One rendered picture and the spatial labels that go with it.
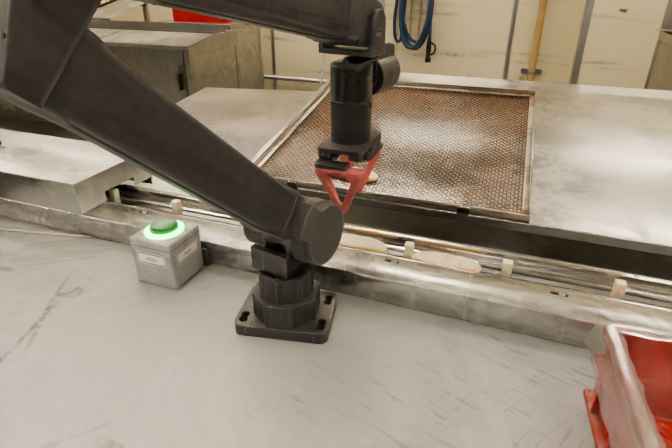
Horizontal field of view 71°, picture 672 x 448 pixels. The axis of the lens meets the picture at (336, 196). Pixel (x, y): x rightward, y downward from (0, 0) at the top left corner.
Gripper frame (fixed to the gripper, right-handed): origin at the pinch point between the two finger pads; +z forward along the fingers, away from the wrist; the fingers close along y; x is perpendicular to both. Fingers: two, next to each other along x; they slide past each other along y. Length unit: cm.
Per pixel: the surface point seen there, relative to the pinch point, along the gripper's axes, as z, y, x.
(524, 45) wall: 25, 370, -29
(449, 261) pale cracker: 7.2, -1.4, -15.6
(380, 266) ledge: 6.9, -6.4, -6.7
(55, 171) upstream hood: 1, -6, 53
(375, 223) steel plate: 11.2, 12.9, -0.8
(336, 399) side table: 11.0, -26.5, -7.4
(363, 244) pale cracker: 7.2, -1.2, -2.6
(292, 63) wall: 52, 371, 182
